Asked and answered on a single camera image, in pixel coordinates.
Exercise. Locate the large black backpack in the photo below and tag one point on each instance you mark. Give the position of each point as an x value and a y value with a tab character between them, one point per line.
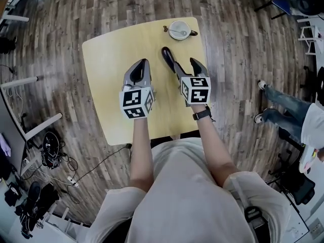
33	206

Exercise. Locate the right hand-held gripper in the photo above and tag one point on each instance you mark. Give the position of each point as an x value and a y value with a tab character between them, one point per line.
196	91

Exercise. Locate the black wristwatch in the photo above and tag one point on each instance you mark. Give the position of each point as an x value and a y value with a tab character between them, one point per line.
202	114

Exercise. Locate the person's left forearm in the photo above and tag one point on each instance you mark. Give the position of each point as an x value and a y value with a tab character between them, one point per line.
141	151

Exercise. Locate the wooden table top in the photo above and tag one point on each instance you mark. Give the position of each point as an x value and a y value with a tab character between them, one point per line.
111	67

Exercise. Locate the white power strip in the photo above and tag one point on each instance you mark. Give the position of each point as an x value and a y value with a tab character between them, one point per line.
73	182

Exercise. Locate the person's torso in beige shirt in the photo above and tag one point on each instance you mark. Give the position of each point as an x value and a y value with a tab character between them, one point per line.
182	199

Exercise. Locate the white cup with spoon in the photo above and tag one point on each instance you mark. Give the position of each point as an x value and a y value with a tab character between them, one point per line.
178	25

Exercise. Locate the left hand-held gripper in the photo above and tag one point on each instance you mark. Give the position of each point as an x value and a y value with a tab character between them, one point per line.
134	100

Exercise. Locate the white spoon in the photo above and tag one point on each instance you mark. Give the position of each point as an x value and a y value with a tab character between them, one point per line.
181	32

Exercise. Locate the round black bag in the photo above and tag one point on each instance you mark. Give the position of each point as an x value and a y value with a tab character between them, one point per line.
307	4

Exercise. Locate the dark purple eggplant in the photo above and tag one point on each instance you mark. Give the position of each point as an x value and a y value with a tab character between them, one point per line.
167	56

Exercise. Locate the person's right forearm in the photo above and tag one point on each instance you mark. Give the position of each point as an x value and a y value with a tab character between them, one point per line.
215	151

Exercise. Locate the black office chair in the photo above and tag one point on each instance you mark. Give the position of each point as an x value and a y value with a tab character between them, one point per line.
298	183

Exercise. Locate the grey desk with white legs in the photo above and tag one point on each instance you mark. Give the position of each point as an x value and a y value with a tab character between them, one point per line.
10	135

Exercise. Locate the white metal frame stool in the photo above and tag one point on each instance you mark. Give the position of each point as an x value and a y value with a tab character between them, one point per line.
310	35

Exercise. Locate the small brown object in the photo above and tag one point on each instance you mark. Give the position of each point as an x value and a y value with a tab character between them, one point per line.
165	29

